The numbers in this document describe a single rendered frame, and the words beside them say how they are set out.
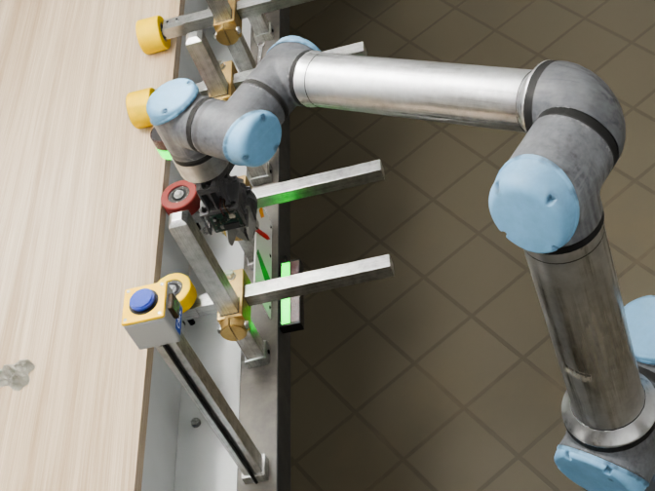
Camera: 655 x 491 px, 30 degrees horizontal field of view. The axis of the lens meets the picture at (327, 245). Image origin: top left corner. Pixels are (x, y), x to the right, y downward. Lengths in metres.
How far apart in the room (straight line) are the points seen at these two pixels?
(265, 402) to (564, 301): 0.85
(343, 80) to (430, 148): 1.84
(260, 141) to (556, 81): 0.50
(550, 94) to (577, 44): 2.27
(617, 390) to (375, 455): 1.30
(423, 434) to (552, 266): 1.50
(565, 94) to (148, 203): 1.16
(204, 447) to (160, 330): 0.61
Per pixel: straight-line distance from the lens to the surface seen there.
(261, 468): 2.25
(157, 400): 2.42
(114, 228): 2.51
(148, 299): 1.87
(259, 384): 2.38
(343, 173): 2.44
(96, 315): 2.38
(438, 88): 1.74
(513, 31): 3.98
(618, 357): 1.80
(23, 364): 2.37
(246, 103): 1.91
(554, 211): 1.50
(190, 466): 2.44
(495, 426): 3.03
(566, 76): 1.62
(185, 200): 2.47
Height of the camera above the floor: 2.53
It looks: 46 degrees down
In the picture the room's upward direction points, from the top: 25 degrees counter-clockwise
